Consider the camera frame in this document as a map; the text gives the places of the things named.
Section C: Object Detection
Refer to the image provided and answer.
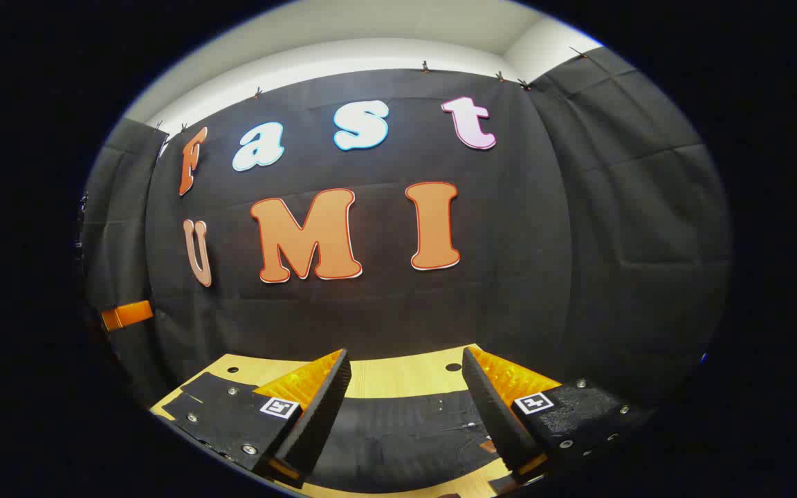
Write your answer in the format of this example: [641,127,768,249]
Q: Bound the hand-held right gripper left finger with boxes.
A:
[162,348,353,486]

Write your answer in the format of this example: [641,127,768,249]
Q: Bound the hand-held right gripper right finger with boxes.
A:
[462,346,650,479]

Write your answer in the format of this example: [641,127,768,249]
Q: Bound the black jeans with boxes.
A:
[307,391,511,494]

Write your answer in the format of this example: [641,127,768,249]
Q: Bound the black backdrop cloth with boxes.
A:
[77,47,733,416]

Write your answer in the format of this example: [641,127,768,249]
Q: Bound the row of small backdrop clips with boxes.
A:
[153,47,587,133]

